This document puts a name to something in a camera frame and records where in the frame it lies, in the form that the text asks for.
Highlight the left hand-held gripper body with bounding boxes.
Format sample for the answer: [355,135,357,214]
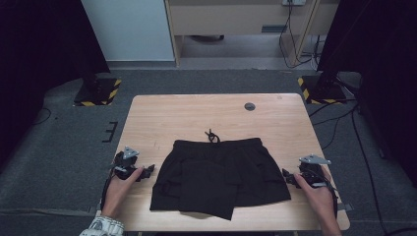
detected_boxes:
[112,146,146,181]

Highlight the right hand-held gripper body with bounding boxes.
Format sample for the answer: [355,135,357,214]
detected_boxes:
[298,154,332,189]

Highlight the black pants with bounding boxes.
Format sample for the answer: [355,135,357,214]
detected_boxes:
[149,128,292,221]

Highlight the person's right hand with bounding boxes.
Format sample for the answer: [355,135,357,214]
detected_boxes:
[293,166,337,224]

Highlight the person's left hand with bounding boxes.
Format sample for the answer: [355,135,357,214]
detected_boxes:
[101,166,146,219]

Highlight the striped black stand base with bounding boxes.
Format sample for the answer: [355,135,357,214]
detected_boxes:
[297,75,348,105]
[73,77,122,107]

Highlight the black curtain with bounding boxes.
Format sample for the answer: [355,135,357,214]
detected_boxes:
[0,0,111,171]
[316,0,417,188]

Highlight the white panel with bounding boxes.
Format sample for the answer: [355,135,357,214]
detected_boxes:
[81,0,175,62]

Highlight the light wooden desk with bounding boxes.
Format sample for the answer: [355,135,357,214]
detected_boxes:
[163,0,340,68]

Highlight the right hand-held gripper cable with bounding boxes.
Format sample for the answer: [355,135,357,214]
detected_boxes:
[319,170,339,219]

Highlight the hand-held gripper cable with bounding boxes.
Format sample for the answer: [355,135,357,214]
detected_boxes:
[319,170,339,219]
[100,168,116,210]

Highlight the left hand-held gripper cable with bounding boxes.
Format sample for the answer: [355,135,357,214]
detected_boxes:
[100,168,116,210]

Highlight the black floor cables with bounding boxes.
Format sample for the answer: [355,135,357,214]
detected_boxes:
[308,97,417,236]

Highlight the thin black floor cable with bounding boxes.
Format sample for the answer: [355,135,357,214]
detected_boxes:
[32,107,52,126]

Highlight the black hanging cables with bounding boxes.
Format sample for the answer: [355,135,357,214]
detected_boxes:
[278,3,321,70]

